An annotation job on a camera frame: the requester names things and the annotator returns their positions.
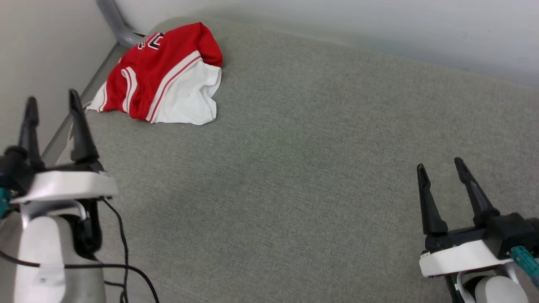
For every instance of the red and white basketball jersey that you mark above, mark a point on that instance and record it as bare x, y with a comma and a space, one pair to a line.
164, 71

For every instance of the grey fabric sofa seat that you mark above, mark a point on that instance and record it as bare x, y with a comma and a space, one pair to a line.
303, 168

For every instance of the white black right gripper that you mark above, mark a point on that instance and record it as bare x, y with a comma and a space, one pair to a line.
463, 254

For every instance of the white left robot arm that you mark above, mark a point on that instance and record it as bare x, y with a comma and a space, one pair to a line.
46, 252

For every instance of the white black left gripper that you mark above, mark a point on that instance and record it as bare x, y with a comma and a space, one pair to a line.
67, 185

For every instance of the grey metal frame bar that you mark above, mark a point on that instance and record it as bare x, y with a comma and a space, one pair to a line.
114, 25

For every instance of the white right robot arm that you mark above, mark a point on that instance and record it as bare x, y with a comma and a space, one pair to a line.
497, 292

